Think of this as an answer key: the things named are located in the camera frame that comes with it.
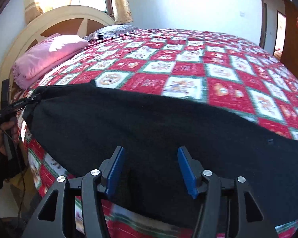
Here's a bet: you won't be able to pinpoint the right yellow curtain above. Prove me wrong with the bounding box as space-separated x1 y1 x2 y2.
112 0 133 25

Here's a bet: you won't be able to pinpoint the black pants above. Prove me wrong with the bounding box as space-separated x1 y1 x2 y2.
23 83 298 228

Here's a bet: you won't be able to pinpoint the brown wooden door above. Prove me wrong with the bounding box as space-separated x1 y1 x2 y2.
281 0 298 79

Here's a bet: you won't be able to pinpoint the cream wooden headboard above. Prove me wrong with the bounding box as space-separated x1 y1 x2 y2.
0 5 115 101

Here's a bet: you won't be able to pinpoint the left hand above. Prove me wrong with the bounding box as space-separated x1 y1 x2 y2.
0 121 20 156

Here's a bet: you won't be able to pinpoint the left yellow curtain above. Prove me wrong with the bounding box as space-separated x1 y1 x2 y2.
23 0 80 25

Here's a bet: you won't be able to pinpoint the striped pillow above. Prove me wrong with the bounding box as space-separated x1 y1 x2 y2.
83 24 138 42

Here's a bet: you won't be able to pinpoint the pink folded blanket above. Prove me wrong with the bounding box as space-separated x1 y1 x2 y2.
12 33 89 89

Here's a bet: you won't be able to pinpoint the yellow curtain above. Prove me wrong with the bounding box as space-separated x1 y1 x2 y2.
112 0 133 25
23 0 80 25

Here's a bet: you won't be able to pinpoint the red patchwork bedspread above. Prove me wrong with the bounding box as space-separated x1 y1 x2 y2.
11 27 298 238

